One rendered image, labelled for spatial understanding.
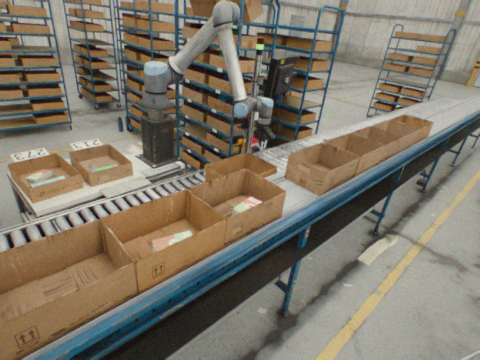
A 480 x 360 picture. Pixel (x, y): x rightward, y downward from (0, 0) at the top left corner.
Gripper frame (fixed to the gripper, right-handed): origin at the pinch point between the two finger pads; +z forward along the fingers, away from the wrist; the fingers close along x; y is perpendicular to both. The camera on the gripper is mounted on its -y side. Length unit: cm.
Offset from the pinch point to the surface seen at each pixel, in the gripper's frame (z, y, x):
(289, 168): -1.3, -32.0, 9.5
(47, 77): 15, 363, 44
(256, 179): -8, -37, 47
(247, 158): 6.8, 6.5, 7.8
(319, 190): 3, -56, 10
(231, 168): 11.8, 7.6, 22.9
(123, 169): 13, 49, 83
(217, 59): -46, 101, -39
